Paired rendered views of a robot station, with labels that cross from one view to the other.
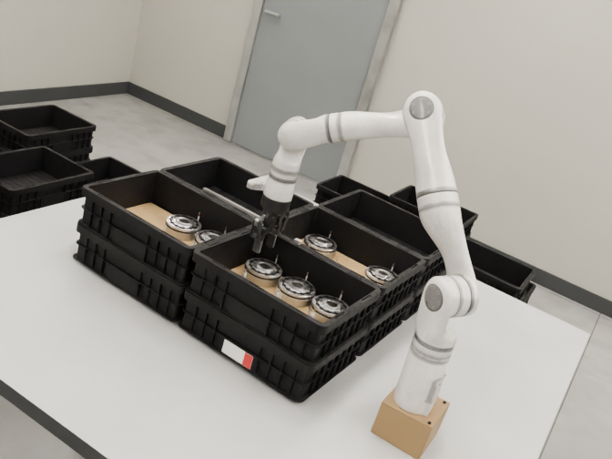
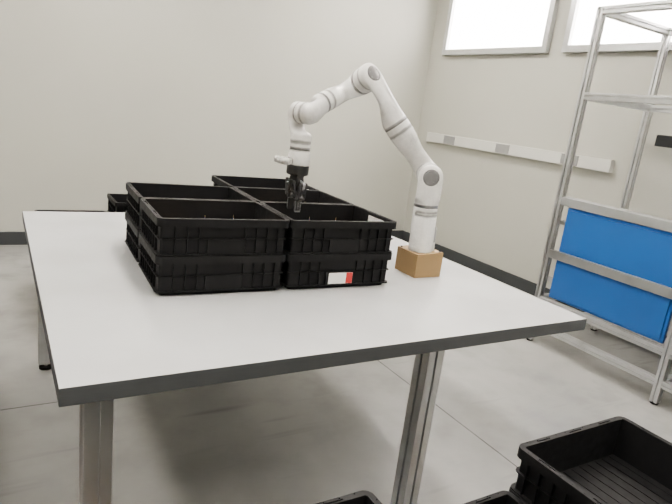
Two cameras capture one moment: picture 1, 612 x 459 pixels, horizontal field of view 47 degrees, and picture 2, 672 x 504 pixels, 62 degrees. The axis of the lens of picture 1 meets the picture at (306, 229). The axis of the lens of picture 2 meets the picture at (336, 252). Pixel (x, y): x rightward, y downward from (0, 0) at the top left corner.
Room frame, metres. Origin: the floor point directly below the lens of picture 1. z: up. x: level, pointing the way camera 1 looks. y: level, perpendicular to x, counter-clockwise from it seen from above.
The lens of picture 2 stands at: (0.45, 1.58, 1.28)
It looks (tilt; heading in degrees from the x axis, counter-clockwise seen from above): 14 degrees down; 304
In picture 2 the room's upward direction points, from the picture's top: 7 degrees clockwise
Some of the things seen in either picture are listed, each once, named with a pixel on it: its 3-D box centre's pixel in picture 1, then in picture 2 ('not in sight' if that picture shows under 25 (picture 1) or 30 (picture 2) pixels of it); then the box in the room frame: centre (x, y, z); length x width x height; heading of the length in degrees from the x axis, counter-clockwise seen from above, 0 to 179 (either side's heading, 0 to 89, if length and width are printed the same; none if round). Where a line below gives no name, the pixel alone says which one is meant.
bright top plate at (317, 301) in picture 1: (331, 306); not in sight; (1.59, -0.12, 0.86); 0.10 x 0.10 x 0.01
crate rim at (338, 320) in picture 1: (288, 274); (327, 215); (1.57, 0.01, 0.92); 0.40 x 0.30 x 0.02; 64
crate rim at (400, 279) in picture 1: (345, 246); (292, 198); (1.84, -0.12, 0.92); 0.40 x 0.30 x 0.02; 64
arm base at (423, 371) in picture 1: (423, 372); (422, 228); (1.38, -0.35, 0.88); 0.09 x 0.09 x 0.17; 70
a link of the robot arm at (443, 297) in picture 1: (443, 311); (428, 186); (1.38, -0.34, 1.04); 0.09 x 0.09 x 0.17; 34
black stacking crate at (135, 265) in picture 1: (161, 259); (210, 261); (1.75, 0.37, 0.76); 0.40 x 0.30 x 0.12; 64
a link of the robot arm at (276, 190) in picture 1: (274, 181); (294, 155); (1.66, 0.11, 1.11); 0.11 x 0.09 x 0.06; 63
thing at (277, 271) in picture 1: (263, 268); not in sight; (1.68, 0.08, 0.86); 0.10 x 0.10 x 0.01
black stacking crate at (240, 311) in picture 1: (283, 291); (325, 229); (1.57, 0.01, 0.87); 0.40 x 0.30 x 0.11; 64
